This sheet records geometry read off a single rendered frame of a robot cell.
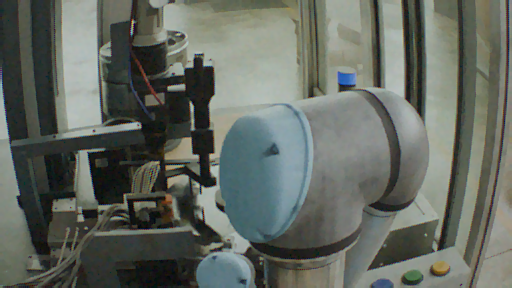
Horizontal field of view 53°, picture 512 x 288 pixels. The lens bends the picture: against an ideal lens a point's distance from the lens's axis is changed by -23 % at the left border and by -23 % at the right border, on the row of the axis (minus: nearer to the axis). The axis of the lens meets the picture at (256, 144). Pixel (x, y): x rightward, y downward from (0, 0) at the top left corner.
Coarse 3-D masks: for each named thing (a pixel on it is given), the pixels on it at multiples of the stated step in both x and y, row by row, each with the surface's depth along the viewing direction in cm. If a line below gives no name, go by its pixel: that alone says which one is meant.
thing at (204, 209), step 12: (216, 168) 148; (180, 180) 143; (192, 180) 143; (168, 192) 138; (180, 192) 138; (204, 192) 138; (180, 204) 133; (192, 204) 133; (204, 204) 133; (216, 204) 133; (168, 216) 128; (180, 216) 128; (192, 216) 128; (204, 216) 128; (216, 216) 128; (192, 228) 124; (204, 228) 124; (216, 228) 124; (228, 228) 124; (216, 240) 120
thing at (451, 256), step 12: (444, 252) 118; (456, 252) 117; (396, 264) 117; (408, 264) 116; (420, 264) 115; (456, 264) 113; (372, 276) 114; (384, 276) 113; (396, 276) 113; (432, 276) 111; (444, 276) 110; (456, 276) 109
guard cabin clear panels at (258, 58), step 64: (64, 0) 208; (192, 0) 221; (256, 0) 226; (320, 0) 218; (384, 0) 157; (448, 0) 118; (64, 64) 220; (256, 64) 237; (320, 64) 233; (384, 64) 168; (448, 64) 125; (0, 128) 223; (448, 128) 130
